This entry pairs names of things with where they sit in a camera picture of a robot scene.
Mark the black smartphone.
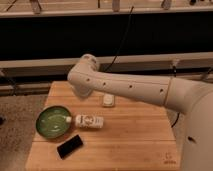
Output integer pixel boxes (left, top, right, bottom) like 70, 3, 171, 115
57, 135, 83, 159

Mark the wooden cutting board table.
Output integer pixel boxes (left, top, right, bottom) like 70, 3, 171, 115
25, 81, 180, 171

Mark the black hanging cable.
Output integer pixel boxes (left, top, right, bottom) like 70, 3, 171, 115
101, 5, 135, 73

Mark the small clear white-capped bottle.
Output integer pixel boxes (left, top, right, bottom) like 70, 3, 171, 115
65, 115, 104, 129

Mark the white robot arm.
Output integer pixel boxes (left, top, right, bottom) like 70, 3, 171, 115
67, 54, 213, 171

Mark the green bowl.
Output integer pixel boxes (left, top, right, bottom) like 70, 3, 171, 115
36, 106, 72, 139

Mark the white soap in dish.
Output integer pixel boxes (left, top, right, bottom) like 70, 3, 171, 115
102, 94, 115, 107

